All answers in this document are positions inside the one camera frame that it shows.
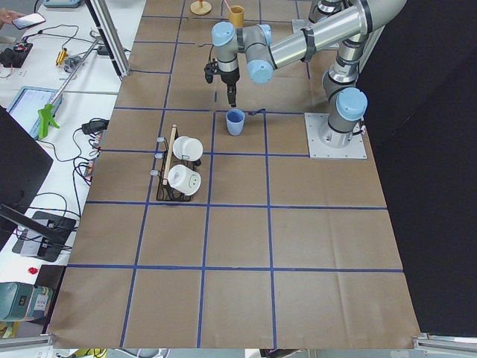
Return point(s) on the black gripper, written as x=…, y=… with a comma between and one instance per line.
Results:
x=228, y=77

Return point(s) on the light blue plastic cup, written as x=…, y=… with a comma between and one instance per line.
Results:
x=235, y=121

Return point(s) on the bamboo chopstick holder cup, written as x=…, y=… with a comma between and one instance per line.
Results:
x=236, y=16

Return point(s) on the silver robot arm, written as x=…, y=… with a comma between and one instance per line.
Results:
x=345, y=23

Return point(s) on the person's hand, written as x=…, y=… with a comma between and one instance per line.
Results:
x=7, y=16

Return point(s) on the white mug far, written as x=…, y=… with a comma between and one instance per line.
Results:
x=187, y=148

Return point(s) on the wooden mug tree stand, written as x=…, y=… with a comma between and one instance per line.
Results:
x=200, y=7

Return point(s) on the white smiley mug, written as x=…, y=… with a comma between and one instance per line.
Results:
x=184, y=179

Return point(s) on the black power adapter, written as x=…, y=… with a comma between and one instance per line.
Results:
x=94, y=126

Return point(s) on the black smartphone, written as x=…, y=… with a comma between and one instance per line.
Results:
x=28, y=21

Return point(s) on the blue framed tablet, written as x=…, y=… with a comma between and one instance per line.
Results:
x=24, y=107

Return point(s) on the black monitor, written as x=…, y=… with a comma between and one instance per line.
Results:
x=24, y=165

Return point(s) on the green box device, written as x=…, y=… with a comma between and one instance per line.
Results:
x=24, y=301

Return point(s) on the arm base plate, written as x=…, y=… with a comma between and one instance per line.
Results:
x=298, y=24
x=325, y=143

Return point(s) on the black wire mug rack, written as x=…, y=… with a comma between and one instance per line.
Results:
x=167, y=193

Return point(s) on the wooden rack handle rod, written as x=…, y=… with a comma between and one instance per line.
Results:
x=167, y=165

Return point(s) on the aluminium frame post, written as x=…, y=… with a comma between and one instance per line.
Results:
x=104, y=23

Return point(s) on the green handled grabber tool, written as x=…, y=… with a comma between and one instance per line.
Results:
x=45, y=114

